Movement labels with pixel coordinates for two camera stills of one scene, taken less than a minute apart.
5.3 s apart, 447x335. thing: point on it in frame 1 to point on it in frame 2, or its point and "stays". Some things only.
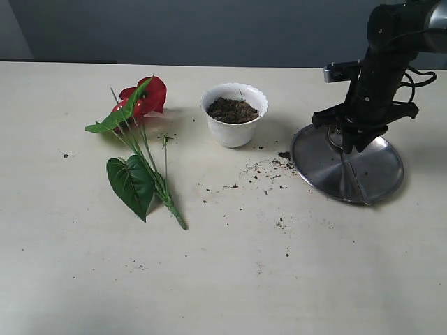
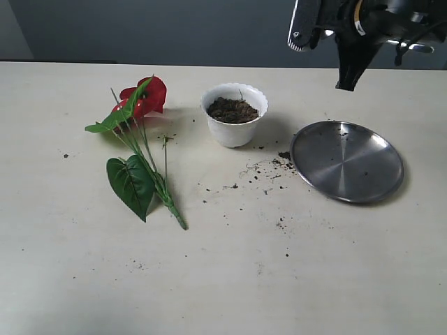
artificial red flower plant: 137,179 stays
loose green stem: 165,139 stays
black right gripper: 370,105 to 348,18
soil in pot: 231,111 stays
